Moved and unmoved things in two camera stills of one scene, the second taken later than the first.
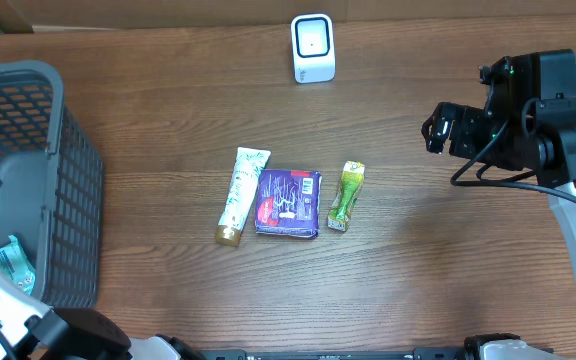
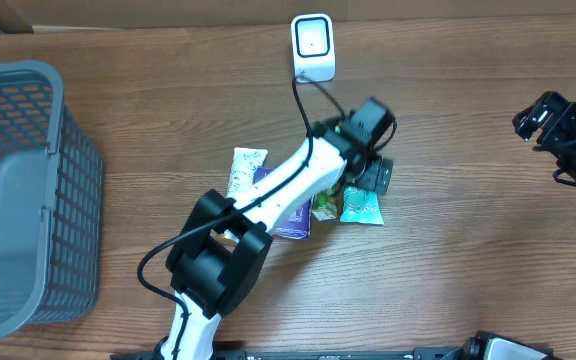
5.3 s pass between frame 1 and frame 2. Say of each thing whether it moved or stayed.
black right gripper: moved
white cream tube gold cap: stayed
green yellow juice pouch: moved
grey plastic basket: stayed
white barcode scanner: stayed
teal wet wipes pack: moved
